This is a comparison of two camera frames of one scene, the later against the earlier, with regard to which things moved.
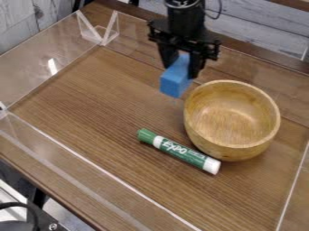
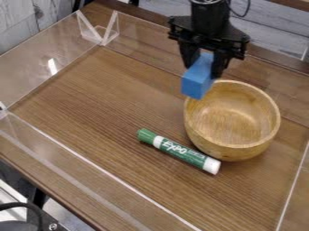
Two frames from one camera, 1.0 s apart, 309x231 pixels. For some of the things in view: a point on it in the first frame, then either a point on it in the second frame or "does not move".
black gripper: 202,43 to 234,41
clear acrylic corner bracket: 97,33 does not move
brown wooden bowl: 231,118 does not move
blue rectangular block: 176,77 to 198,77
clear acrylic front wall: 108,201 does not move
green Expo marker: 179,152 does not move
